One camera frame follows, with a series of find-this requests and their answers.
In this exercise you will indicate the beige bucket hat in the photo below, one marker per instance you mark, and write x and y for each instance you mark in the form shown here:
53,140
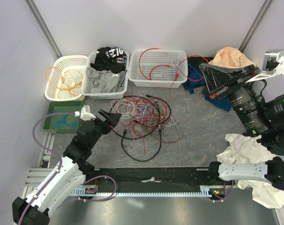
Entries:
229,57

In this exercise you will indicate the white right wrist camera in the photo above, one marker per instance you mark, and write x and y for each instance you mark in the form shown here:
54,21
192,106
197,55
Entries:
273,65

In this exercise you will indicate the green tray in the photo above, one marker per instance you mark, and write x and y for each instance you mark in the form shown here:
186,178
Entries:
63,123

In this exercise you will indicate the right white basket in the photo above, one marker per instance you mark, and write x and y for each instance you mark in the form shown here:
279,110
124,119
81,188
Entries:
158,68

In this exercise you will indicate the grey garment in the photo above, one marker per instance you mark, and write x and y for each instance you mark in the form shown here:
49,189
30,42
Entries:
104,81

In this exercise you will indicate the middle white basket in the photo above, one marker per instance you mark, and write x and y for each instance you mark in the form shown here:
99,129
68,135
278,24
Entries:
87,83

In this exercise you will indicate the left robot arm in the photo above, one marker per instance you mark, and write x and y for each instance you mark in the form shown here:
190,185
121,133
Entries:
71,171

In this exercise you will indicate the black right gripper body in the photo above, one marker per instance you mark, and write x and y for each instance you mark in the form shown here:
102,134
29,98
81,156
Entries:
238,76

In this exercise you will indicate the white cloth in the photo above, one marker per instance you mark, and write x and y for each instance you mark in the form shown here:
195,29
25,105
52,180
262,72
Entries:
246,150

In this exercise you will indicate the blue garment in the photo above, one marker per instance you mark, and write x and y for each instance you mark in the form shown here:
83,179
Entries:
196,80

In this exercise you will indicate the black printed shirt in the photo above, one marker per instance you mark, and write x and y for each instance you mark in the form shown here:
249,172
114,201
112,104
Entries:
110,59

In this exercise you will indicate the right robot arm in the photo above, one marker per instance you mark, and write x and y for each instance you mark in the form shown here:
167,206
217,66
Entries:
261,119

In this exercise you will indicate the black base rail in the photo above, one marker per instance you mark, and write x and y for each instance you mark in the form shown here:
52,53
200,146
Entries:
154,177

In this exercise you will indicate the black garment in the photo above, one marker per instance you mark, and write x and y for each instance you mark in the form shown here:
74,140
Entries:
194,62

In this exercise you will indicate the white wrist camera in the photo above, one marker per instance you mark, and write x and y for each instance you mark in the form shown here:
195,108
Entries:
85,113
273,65

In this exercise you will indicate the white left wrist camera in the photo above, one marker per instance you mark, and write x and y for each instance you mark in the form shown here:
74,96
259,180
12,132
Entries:
85,113

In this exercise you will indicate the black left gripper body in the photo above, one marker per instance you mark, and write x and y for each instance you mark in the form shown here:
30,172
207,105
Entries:
104,127

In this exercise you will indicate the left white oval basket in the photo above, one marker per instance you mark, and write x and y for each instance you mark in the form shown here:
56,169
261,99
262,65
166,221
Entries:
65,78

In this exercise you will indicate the blue-white cable duct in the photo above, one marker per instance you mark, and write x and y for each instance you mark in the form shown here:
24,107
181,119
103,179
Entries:
148,192

